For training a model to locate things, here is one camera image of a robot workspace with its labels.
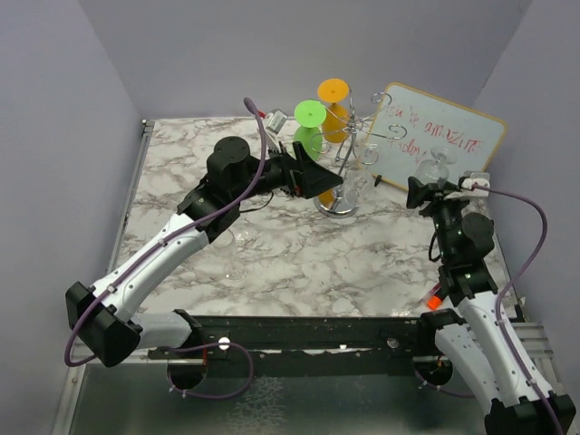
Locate aluminium table edge rail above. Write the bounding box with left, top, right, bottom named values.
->
left=105, top=120, right=155, bottom=275

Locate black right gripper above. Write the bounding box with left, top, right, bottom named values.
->
left=407, top=175, right=473, bottom=260

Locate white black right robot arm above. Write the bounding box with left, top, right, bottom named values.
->
left=406, top=172, right=576, bottom=434

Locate orange plastic wine glass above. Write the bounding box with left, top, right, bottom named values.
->
left=317, top=78, right=350, bottom=144

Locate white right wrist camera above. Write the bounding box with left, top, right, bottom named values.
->
left=457, top=171, right=490, bottom=198

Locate black front mounting bar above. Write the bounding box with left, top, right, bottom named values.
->
left=148, top=315, right=443, bottom=377

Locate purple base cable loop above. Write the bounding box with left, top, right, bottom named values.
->
left=158, top=339, right=253, bottom=401

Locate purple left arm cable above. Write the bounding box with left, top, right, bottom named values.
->
left=63, top=96, right=269, bottom=367

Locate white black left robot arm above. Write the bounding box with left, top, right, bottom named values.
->
left=65, top=136, right=343, bottom=367

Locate green plastic wine glass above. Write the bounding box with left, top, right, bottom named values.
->
left=293, top=100, right=326, bottom=160

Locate red orange marker pen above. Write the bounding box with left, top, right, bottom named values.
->
left=426, top=284, right=447, bottom=311

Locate yellow framed whiteboard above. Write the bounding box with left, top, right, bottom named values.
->
left=369, top=82, right=508, bottom=190

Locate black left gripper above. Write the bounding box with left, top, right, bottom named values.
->
left=231, top=140, right=343, bottom=203

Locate clear wine glass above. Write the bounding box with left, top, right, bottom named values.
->
left=343, top=143, right=380, bottom=207
left=212, top=230, right=247, bottom=282
left=234, top=227, right=253, bottom=244

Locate chrome wine glass rack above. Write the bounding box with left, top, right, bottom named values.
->
left=314, top=92, right=408, bottom=219

